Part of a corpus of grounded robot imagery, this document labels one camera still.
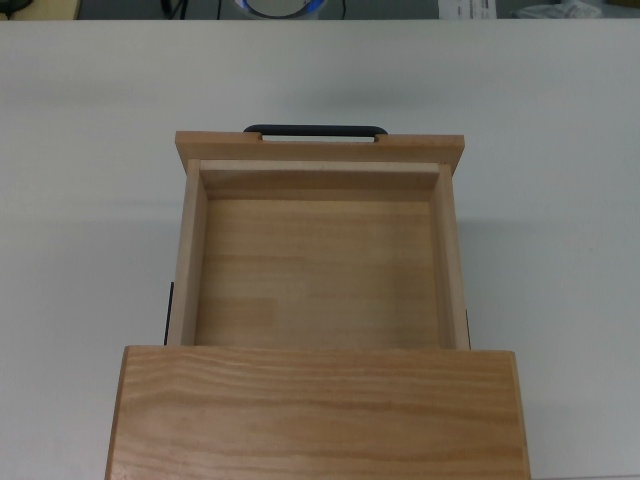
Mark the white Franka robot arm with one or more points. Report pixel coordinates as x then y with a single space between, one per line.
280 7

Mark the wooden two-drawer cabinet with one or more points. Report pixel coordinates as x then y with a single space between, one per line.
320 415

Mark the white printed paper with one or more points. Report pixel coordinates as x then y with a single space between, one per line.
467 9

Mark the clear plastic bag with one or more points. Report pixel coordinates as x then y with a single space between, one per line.
560 11

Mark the wooden board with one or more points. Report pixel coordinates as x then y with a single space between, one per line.
40 9

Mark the black drawer slide rail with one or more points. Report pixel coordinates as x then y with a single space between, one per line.
468 330
168 315

